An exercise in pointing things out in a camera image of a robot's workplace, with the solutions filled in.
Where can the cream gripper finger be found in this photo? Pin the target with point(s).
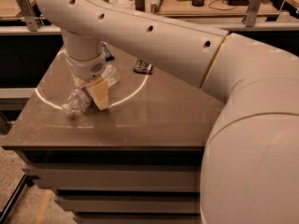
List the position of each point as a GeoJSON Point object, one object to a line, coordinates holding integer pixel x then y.
{"type": "Point", "coordinates": [98, 89]}
{"type": "Point", "coordinates": [77, 81]}

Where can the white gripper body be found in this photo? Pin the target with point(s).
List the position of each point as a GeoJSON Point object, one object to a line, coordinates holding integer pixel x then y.
{"type": "Point", "coordinates": [88, 68]}

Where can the clear plastic water bottle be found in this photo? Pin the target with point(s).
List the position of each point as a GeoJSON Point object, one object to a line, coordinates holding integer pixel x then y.
{"type": "Point", "coordinates": [79, 98]}

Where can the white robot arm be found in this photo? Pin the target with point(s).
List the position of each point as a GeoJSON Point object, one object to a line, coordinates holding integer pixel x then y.
{"type": "Point", "coordinates": [250, 169]}

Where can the dark blue flat packet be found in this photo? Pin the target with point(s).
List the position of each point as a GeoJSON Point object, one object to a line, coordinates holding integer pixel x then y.
{"type": "Point", "coordinates": [109, 56]}

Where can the black rectangular snack bar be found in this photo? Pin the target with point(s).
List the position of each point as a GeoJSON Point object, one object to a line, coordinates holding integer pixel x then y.
{"type": "Point", "coordinates": [142, 67]}

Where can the grey stacked table base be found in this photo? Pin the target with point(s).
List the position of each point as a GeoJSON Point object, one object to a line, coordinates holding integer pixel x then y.
{"type": "Point", "coordinates": [121, 187]}

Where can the white power tool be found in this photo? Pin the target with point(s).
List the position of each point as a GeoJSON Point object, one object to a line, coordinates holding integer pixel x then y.
{"type": "Point", "coordinates": [154, 5]}

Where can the grey metal post left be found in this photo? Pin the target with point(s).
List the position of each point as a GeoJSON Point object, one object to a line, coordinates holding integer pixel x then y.
{"type": "Point", "coordinates": [29, 15]}

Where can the grey metal post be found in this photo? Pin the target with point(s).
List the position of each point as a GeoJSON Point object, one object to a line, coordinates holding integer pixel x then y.
{"type": "Point", "coordinates": [254, 5]}
{"type": "Point", "coordinates": [140, 5]}
{"type": "Point", "coordinates": [29, 15]}

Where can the grey metal post middle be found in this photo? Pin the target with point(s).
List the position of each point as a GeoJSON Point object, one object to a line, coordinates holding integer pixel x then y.
{"type": "Point", "coordinates": [140, 5]}

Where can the grey metal post right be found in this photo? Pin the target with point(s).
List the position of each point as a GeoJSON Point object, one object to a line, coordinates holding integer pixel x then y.
{"type": "Point", "coordinates": [254, 5]}

